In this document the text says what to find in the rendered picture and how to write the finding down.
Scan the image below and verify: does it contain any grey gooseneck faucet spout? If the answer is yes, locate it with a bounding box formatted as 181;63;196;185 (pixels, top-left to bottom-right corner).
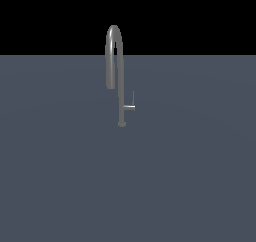
104;24;127;128

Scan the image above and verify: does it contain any thin grey faucet handle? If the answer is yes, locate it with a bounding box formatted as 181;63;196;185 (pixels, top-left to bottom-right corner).
123;90;137;112

